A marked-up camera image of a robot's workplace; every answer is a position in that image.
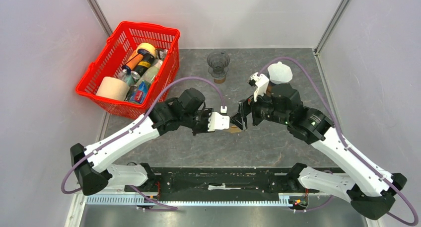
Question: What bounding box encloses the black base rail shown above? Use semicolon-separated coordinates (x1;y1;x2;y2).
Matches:
138;167;305;202

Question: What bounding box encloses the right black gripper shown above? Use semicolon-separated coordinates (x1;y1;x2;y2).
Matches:
229;85;290;131

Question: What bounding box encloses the brown wooden ring holder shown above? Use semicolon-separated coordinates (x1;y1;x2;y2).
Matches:
266;82;278;96

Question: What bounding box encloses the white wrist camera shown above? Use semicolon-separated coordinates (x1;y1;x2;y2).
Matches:
208;106;230;132
248;72;270;102

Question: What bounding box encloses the red plastic basket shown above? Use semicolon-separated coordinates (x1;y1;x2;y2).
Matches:
75;21;180;119

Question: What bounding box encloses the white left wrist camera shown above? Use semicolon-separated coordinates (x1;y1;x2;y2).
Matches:
208;106;230;132

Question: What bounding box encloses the grey transparent dripper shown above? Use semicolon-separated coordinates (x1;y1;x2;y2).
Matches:
207;52;230;78

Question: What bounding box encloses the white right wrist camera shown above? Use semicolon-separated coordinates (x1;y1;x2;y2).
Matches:
248;72;270;102

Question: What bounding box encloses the yellow tape roll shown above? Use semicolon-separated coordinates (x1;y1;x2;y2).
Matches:
136;42;157;59

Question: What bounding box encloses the white paper coffee filter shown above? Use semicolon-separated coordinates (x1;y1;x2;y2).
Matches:
267;62;293;85

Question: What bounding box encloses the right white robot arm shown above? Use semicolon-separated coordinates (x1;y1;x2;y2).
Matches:
230;83;407;220

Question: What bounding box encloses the clear plastic bottle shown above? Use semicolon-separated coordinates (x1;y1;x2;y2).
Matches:
139;59;163;86

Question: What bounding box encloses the small glass with brown band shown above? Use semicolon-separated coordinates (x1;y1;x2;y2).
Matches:
213;76;226;84

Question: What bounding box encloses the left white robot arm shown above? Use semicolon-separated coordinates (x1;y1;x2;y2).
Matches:
70;88;218;196

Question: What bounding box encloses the brown paper coffee filter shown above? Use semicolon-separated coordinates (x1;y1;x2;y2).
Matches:
227;125;242;134

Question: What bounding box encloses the orange black bottle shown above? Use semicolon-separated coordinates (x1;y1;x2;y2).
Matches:
122;52;155;76

